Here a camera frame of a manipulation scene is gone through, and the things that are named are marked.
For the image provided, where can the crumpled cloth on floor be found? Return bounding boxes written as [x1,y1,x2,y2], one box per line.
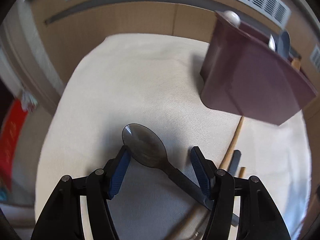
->
[21,90,38,113]

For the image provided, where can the wooden chopstick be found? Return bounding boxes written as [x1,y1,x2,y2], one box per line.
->
[165,204,200,240]
[219,116,244,170]
[239,167,246,178]

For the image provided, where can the steel spoon white ball handle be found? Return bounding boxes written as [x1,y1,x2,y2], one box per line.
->
[223,10,241,28]

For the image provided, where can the black handled dark spoon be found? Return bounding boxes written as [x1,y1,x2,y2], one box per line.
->
[190,149,242,240]

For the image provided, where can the wooden spoon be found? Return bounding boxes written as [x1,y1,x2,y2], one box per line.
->
[291,57,301,71]

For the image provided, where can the cream white table cloth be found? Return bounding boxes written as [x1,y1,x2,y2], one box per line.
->
[35,34,311,239]

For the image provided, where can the small grey vent grille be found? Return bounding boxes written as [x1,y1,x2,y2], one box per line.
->
[310,45,320,72]

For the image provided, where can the red floor mat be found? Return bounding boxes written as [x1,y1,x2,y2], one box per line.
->
[1,99,28,191]

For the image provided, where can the dark translucent plastic spoon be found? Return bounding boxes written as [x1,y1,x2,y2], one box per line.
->
[122,124,214,211]

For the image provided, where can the blue grey plastic spoon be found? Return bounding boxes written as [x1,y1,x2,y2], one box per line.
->
[277,30,290,59]

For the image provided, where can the maroon plastic utensil caddy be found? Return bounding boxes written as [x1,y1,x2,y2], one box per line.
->
[200,12,317,125]

